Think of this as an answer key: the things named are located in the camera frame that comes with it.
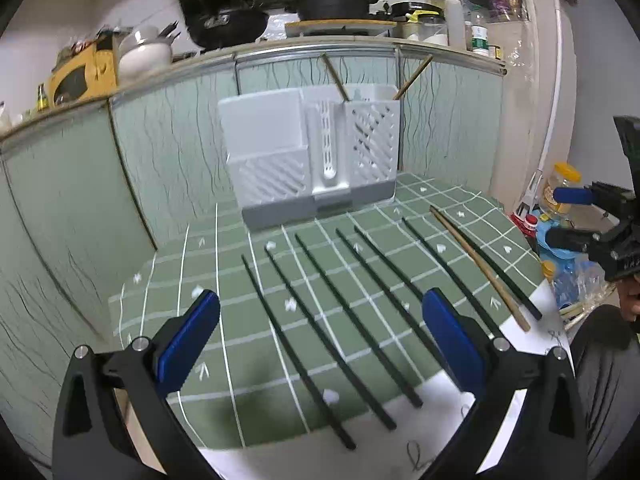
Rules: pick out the white wall pipe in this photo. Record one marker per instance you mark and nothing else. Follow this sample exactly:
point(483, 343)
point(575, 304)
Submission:
point(552, 90)

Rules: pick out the wooden chopstick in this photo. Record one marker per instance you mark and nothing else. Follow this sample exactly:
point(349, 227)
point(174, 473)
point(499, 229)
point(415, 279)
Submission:
point(480, 270)
point(335, 77)
point(412, 77)

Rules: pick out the blue plastic toy container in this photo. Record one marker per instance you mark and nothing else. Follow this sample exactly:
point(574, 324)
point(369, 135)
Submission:
point(567, 262)

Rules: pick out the white squeeze bottle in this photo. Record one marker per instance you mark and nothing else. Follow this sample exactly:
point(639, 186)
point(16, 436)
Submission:
point(455, 22)

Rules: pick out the row of black chopsticks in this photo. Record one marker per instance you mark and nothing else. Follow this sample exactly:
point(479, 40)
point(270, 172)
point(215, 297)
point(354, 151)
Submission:
point(325, 332)

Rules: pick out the wooden board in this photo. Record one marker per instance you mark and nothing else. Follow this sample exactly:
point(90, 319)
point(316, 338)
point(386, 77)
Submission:
point(340, 26)

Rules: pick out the clear white seasoning container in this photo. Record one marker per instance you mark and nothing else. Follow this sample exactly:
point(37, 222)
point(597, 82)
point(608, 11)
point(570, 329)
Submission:
point(432, 30)

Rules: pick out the yellow countertop appliance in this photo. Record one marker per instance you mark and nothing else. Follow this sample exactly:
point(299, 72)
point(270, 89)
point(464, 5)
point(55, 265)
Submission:
point(80, 77)

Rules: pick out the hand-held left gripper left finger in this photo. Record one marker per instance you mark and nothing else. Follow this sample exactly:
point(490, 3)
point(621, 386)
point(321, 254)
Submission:
point(192, 335)

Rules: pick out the stack of white bowls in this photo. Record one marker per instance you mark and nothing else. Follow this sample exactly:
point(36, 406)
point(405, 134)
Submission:
point(145, 52)

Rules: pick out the yellow lid jar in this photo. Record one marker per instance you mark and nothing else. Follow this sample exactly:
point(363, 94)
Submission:
point(560, 192)

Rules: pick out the black wok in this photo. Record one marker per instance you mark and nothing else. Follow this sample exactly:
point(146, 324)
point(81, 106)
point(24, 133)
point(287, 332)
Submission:
point(230, 25)

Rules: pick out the black cooking pot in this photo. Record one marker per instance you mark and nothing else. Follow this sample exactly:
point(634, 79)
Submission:
point(332, 4)

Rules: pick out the green label plastic bottle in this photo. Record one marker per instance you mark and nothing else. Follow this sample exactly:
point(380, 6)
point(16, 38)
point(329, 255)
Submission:
point(479, 35)

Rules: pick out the green glass bottle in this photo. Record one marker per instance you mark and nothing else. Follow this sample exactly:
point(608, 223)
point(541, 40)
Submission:
point(41, 97)

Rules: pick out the person's dark trousers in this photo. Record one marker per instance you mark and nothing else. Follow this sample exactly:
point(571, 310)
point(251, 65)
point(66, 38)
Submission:
point(610, 385)

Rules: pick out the white plastic utensil holder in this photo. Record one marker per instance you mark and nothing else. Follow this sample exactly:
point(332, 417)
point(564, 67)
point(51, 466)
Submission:
point(310, 155)

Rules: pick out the black rice cooker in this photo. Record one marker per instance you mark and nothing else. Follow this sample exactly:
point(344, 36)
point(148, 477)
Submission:
point(415, 10)

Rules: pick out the red cap bottle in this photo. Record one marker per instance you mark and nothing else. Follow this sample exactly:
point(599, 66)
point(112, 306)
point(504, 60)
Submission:
point(530, 225)

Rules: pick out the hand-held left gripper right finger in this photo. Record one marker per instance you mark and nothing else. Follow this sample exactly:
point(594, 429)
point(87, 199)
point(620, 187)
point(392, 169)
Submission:
point(450, 340)

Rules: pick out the small dark jar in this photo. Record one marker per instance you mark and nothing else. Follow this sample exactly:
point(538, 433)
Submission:
point(495, 51)

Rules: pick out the purple snack packet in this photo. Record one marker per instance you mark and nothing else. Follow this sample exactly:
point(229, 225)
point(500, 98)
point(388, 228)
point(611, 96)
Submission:
point(502, 5)

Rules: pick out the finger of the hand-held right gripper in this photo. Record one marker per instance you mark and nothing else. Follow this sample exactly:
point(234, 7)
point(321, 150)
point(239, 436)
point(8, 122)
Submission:
point(572, 195)
point(570, 240)

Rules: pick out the green checkered tablecloth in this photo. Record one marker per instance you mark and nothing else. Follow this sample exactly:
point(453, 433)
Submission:
point(230, 310)

